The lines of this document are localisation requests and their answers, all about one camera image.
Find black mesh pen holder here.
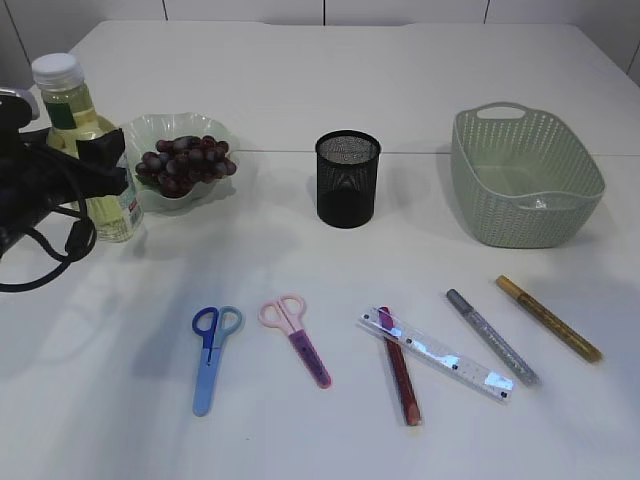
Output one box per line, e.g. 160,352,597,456
315,130,381,229

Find silver glitter pen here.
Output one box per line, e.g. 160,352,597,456
446,289,540,387

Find blue scissors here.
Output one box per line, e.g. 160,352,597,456
192,306,244,417

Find purple artificial grape bunch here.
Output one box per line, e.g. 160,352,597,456
134,135,237,198

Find yellow tea plastic bottle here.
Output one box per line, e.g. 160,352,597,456
32,53,143,243

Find pink scissors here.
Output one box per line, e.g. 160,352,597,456
258,294,332,389

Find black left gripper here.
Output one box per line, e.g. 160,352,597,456
1,87,128,253

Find red glitter pen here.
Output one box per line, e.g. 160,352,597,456
384,337,422,427

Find gold glitter pen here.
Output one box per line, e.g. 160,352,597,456
496,275,603,363

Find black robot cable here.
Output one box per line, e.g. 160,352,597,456
0,144,98,294

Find green plastic woven basket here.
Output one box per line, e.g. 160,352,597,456
451,102,605,249

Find pale green wavy plate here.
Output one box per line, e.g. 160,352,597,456
122,113,238,213

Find clear plastic ruler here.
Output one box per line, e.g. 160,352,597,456
359,307,514,404

